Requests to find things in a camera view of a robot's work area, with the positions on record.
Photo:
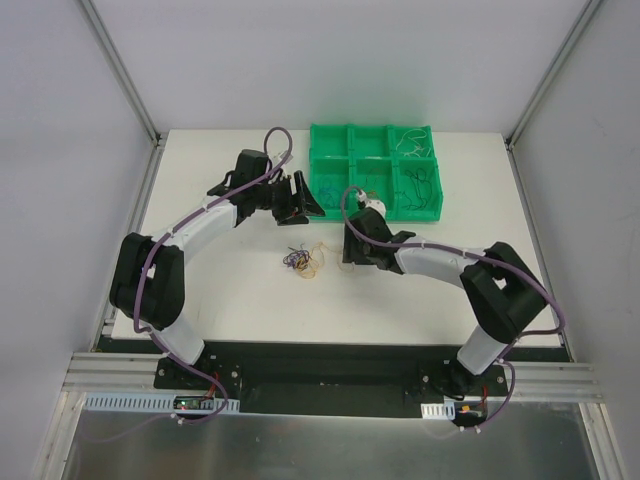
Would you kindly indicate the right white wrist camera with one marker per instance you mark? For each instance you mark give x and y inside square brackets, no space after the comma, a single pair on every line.
[364,201]

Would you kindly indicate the aluminium frame post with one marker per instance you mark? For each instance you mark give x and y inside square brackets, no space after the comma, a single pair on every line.
[108,48]
[580,25]

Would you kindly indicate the right aluminium frame post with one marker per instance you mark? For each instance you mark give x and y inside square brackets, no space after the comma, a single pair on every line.
[580,25]

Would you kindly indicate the left aluminium frame post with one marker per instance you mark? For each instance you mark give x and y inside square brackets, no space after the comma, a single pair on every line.
[108,48]

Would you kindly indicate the white cable duct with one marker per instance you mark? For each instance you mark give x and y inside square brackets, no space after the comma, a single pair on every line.
[438,411]
[159,403]

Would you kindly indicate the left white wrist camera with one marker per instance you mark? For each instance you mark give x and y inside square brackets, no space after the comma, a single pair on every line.
[281,159]

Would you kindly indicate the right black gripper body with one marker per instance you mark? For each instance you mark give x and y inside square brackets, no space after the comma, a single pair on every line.
[351,248]

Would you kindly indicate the right white cable duct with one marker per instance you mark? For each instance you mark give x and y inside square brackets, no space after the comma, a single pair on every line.
[438,411]

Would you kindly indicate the green six-compartment bin tray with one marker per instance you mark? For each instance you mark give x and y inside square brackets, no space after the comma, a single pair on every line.
[396,164]

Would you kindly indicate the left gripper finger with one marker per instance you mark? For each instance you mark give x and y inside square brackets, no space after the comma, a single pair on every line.
[306,204]
[290,219]

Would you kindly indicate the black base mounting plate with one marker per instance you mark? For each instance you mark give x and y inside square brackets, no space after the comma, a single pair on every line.
[342,380]

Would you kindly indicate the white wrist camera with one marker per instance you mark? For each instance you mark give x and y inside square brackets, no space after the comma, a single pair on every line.
[281,159]
[364,201]

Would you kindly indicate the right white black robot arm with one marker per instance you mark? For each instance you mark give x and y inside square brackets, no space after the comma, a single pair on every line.
[504,295]

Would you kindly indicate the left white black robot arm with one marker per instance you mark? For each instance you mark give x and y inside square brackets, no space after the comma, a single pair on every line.
[149,279]

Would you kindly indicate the left white cable duct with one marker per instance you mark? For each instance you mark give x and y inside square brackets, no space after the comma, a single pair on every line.
[159,403]

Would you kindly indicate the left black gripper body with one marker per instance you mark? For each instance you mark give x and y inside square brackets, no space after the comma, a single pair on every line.
[292,198]

